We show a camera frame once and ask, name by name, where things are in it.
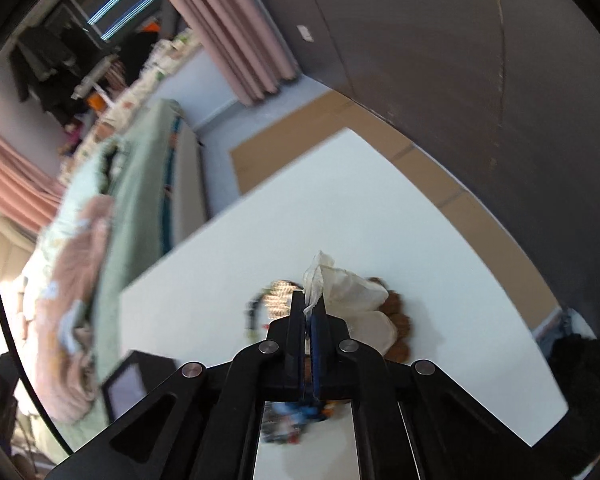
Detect white tissue paper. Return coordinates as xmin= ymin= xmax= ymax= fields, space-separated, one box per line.
xmin=302 ymin=252 xmax=398 ymax=354

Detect blue braided bracelet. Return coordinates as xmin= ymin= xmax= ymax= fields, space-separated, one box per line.
xmin=262 ymin=398 xmax=339 ymax=444

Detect brown seed bead bracelet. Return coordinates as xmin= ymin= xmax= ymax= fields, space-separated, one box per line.
xmin=367 ymin=276 xmax=413 ymax=363

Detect black jewelry box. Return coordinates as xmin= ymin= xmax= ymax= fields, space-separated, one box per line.
xmin=102 ymin=350 xmax=176 ymax=424

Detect gold butterfly brooch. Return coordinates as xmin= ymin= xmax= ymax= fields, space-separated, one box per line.
xmin=263 ymin=280 xmax=302 ymax=321

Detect flat cardboard sheet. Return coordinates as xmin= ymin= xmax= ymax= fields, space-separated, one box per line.
xmin=230 ymin=91 xmax=560 ymax=330

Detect pink fleece blanket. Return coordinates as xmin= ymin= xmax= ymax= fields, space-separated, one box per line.
xmin=34 ymin=194 xmax=114 ymax=424

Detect green sheeted bed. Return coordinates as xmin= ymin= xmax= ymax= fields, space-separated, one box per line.
xmin=23 ymin=99 xmax=204 ymax=462

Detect light green quilt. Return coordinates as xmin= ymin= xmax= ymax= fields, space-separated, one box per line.
xmin=34 ymin=136 xmax=121 ymax=261

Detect floral window seat cushion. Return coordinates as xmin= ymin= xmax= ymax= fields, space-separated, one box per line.
xmin=57 ymin=28 xmax=201 ymax=186

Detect pink curtain by window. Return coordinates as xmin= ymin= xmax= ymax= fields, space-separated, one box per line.
xmin=0 ymin=136 xmax=65 ymax=233

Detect dark brown wardrobe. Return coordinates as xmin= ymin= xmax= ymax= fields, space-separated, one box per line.
xmin=262 ymin=0 xmax=600 ymax=334

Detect pink curtain by wardrobe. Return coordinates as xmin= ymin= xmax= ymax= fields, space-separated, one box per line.
xmin=169 ymin=0 xmax=299 ymax=106

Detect hanging dark clothes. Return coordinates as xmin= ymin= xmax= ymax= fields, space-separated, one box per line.
xmin=8 ymin=25 xmax=104 ymax=125

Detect green black bead bracelet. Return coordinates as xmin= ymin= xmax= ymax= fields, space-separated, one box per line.
xmin=244 ymin=284 xmax=297 ymax=342

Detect black cable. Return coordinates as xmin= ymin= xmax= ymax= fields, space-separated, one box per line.
xmin=0 ymin=236 xmax=77 ymax=456

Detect white wall switch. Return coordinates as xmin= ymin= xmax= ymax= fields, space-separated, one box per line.
xmin=297 ymin=25 xmax=314 ymax=42

